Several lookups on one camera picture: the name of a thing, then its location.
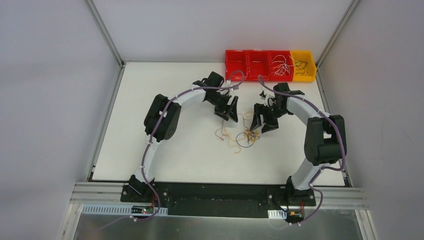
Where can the yellow bin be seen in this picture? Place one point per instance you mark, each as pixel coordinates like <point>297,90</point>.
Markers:
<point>304,67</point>

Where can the right red bin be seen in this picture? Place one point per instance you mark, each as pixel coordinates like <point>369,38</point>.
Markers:
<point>281,66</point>

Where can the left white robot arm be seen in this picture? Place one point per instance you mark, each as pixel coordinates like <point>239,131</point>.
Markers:
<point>162,118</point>

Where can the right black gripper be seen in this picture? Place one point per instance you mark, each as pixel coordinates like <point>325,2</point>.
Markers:
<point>265,112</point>

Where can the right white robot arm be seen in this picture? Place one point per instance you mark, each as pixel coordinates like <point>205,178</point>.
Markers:
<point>325,137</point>

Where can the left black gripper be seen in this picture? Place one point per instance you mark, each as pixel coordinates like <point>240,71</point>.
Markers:
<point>224,105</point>

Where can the aluminium frame rail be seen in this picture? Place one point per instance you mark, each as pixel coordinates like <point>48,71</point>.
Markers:
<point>96,212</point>

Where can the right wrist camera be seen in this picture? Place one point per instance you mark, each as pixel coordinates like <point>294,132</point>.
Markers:
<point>268,99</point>

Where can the left red bin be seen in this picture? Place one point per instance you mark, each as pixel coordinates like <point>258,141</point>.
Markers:
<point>236,60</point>

